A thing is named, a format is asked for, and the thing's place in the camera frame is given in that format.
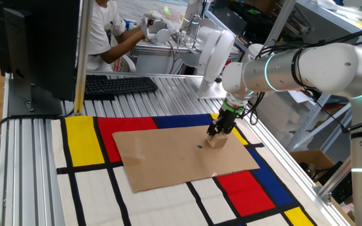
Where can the open cardboard box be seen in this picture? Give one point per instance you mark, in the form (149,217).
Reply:
(310,155)

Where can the bare hand of person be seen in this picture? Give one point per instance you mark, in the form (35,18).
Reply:
(143,30)

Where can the grey metal workbench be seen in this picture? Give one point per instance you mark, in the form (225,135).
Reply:
(152,64)

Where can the black crate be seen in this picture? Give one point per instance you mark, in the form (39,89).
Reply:
(341,191)

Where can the white chair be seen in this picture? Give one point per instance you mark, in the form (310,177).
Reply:
(130,64)

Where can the person in white shirt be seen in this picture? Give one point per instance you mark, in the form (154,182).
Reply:
(99,31)

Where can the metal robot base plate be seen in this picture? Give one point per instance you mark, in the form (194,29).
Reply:
(207,93)

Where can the white orange paper sheet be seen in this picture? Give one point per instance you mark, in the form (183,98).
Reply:
(300,96)

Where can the brown cardboard sheet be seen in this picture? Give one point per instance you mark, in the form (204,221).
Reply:
(168,157)

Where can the white teleoperation device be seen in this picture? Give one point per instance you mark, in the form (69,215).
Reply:
(160,31)

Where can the blue grey shelf rack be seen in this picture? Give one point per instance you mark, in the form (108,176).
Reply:
(305,125)

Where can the aluminium table edge rail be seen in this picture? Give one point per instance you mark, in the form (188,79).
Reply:
(291,166)

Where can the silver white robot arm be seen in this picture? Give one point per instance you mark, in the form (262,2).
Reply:
(325,67)

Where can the aluminium frame strut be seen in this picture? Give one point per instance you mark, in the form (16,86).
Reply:
(335,177)

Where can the slanted aluminium post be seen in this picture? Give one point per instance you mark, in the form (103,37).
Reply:
(283,17)

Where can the black computer monitor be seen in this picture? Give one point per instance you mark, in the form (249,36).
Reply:
(49,47)

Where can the white foam packing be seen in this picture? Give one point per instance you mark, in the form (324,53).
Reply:
(275,122)

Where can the black equipment case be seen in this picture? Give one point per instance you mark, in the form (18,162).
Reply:
(231,19)

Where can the colour block patterned cloth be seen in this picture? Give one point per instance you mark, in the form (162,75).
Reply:
(168,207)

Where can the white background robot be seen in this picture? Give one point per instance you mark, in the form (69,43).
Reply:
(215,53)

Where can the black keyboard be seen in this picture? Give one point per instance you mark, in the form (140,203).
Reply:
(118,85)

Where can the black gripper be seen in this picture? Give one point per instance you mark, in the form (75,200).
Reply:
(227,119)

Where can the small wooden block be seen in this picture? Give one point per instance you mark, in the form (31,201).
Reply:
(217,141)

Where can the bare forearm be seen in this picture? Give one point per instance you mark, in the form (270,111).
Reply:
(122,45)

